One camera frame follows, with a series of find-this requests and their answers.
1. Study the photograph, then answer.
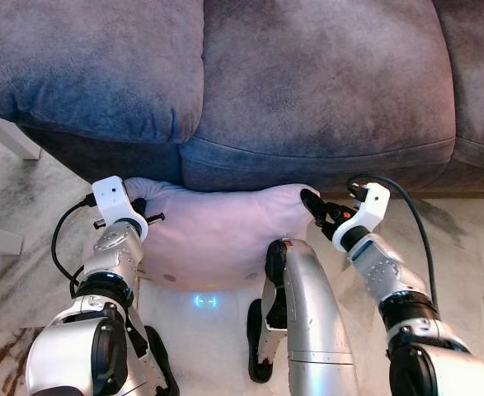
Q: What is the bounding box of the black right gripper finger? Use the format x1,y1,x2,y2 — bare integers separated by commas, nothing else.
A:
299,188,326,224

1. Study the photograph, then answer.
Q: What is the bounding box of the pink pillow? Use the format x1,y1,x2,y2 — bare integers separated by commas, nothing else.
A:
125,177,322,292

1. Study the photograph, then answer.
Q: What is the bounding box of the grey-brown suede sofa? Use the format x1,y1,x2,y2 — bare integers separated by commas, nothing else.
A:
0,0,484,199

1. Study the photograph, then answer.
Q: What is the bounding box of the silver right robot leg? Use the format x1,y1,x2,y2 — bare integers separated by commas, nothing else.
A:
247,239,359,396

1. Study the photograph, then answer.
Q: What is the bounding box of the silver robot leg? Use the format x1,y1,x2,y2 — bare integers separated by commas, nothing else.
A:
247,239,359,396
125,280,181,396

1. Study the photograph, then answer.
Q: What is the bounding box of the silver left robot leg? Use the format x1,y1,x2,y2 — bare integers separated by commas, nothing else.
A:
125,280,181,396

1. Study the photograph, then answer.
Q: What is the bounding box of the white side table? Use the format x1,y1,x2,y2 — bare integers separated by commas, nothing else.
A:
0,107,41,257

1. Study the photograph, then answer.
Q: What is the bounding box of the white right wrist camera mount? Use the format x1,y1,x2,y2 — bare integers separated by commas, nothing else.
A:
334,183,392,252

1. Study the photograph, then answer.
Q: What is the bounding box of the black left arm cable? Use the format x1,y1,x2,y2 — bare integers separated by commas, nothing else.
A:
50,194,102,291

